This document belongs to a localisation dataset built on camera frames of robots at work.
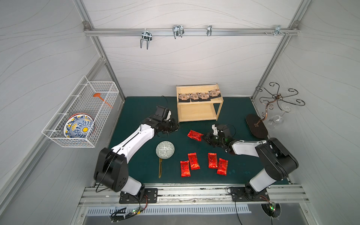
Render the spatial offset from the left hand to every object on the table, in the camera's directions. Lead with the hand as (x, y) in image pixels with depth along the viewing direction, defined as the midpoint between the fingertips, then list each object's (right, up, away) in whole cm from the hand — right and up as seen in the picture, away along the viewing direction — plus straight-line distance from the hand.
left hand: (180, 127), depth 83 cm
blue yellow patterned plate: (-45, +3, -21) cm, 50 cm away
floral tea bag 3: (+16, +20, +10) cm, 28 cm away
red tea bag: (+3, -24, -3) cm, 25 cm away
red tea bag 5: (+25, -24, -2) cm, 35 cm away
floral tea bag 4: (+24, +22, +10) cm, 34 cm away
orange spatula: (-47, +19, -5) cm, 51 cm away
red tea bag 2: (+9, -21, +1) cm, 23 cm away
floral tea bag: (+2, +20, +10) cm, 22 cm away
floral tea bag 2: (+10, +20, +10) cm, 24 cm away
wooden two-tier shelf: (+14, +10, +30) cm, 35 cm away
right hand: (+13, -6, +7) cm, 16 cm away
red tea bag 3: (+10, -6, +8) cm, 14 cm away
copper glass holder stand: (+56, 0, +18) cm, 59 cm away
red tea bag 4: (+20, -20, +1) cm, 29 cm away
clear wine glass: (+55, +5, -7) cm, 55 cm away
